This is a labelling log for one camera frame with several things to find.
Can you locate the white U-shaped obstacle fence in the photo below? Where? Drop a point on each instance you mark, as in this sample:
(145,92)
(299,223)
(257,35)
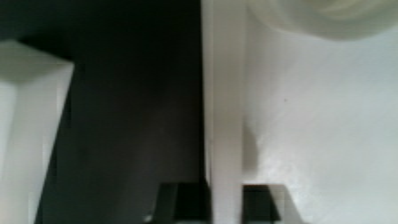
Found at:
(35,85)

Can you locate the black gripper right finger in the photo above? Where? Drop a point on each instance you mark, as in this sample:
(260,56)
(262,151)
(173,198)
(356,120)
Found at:
(269,206)

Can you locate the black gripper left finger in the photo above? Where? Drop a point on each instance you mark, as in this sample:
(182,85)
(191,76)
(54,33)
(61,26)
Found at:
(182,204)

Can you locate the white square tabletop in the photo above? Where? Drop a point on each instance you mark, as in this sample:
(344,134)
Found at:
(301,108)

